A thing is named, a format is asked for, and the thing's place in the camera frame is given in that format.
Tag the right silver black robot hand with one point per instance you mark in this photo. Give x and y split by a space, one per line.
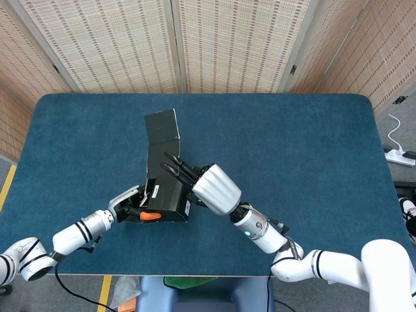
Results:
217 188

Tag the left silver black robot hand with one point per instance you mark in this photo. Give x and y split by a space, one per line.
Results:
125 203

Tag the black cardboard box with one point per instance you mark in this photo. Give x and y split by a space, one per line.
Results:
162 130

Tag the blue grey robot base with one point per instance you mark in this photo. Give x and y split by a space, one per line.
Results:
208 299

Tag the blue felt table mat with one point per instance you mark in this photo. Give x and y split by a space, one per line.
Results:
292 146

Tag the grey plastic bag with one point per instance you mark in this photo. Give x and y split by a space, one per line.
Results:
125 291

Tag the green cloth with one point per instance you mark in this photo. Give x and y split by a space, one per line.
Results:
188 282

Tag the woven folding screen panel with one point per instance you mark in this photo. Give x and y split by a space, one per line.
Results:
325 48
383 58
234 45
11 130
26 58
113 45

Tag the black screen hinge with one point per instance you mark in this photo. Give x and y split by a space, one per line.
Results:
56 68
293 69
399 99

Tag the white power strip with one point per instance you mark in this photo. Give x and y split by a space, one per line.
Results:
399 157

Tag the black and white sneaker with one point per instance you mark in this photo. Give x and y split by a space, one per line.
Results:
408 208

